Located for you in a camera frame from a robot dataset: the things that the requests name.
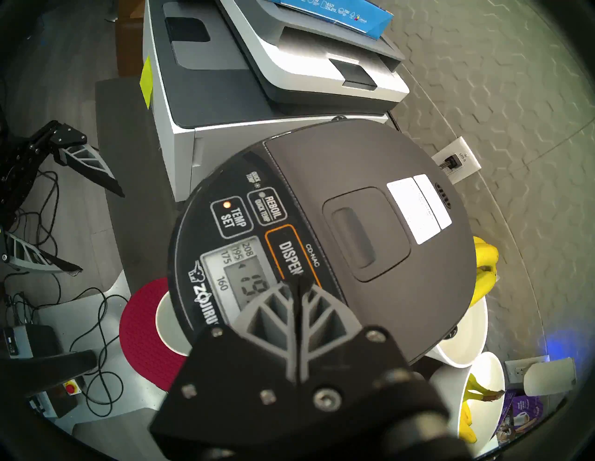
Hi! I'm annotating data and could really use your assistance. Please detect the black mug white inside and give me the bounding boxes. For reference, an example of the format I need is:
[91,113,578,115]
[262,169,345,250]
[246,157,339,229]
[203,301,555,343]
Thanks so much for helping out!
[155,290,193,356]

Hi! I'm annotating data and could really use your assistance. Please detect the black electric water dispenser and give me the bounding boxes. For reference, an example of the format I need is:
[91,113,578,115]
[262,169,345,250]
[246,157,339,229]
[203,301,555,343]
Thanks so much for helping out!
[166,119,478,372]

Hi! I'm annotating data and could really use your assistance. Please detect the red teardrop silicone mat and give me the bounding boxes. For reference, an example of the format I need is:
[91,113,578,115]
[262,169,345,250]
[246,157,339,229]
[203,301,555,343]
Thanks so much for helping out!
[119,278,196,393]

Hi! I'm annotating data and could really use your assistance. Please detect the blue printer paper ream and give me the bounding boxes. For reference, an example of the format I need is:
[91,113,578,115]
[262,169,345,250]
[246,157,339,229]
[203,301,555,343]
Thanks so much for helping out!
[270,0,395,40]

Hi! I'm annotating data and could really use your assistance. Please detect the white plug-in night light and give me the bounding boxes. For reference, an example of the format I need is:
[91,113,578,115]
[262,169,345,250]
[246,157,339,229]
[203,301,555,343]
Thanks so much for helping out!
[523,357,577,396]

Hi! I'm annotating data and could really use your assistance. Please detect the white grey office printer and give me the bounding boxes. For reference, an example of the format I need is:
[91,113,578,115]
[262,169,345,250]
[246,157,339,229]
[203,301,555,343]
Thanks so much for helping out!
[142,0,410,203]

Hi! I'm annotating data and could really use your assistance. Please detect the yellow sticky note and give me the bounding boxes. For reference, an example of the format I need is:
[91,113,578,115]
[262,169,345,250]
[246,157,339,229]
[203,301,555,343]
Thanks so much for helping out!
[139,56,154,110]

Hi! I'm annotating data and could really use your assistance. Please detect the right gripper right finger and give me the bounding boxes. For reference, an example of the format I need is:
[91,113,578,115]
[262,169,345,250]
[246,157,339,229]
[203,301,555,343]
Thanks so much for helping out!
[300,279,448,461]

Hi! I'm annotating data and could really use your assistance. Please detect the yellow bananas in bowl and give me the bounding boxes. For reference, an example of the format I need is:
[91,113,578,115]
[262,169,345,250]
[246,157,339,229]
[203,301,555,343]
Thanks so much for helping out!
[458,372,505,444]

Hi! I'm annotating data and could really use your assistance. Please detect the yellow banana bunch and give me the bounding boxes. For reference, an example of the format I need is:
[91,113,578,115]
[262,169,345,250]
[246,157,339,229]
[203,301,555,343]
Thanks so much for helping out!
[467,236,499,307]

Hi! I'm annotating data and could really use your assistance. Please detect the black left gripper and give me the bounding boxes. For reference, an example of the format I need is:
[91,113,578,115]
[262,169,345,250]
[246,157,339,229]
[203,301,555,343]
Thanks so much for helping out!
[0,120,125,276]

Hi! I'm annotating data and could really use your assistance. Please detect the purple cocoa box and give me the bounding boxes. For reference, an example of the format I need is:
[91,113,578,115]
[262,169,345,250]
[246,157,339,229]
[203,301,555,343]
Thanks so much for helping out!
[495,389,544,442]

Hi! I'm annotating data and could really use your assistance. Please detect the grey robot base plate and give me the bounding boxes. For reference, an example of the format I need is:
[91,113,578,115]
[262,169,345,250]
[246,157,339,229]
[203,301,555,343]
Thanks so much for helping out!
[35,270,186,461]

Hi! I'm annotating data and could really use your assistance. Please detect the black floor cable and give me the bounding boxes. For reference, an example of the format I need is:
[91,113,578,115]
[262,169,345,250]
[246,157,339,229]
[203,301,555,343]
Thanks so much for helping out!
[40,286,127,419]

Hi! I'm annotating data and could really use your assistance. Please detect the white pedestal bowl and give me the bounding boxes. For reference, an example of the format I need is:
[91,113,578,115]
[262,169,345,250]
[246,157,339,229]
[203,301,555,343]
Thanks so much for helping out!
[435,293,489,369]

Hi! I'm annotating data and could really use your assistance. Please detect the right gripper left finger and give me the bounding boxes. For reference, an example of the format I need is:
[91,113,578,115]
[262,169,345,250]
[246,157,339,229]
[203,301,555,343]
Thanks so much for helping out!
[150,279,307,461]

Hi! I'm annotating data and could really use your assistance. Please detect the black electronics box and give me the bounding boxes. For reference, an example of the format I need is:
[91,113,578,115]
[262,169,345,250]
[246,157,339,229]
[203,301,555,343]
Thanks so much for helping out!
[0,325,59,358]

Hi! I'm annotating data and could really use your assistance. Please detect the white wide bowl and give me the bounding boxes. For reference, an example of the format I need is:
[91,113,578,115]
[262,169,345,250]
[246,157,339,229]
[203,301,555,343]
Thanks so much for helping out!
[428,351,506,458]

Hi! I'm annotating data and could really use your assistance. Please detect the brown cardboard boxes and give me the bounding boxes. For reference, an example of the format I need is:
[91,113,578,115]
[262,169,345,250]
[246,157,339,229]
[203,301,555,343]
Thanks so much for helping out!
[115,0,145,77]

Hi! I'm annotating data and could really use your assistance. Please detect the white wall outlet plate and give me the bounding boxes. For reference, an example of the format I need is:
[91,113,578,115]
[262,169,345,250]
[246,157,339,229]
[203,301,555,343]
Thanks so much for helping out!
[504,356,549,384]
[431,136,482,184]

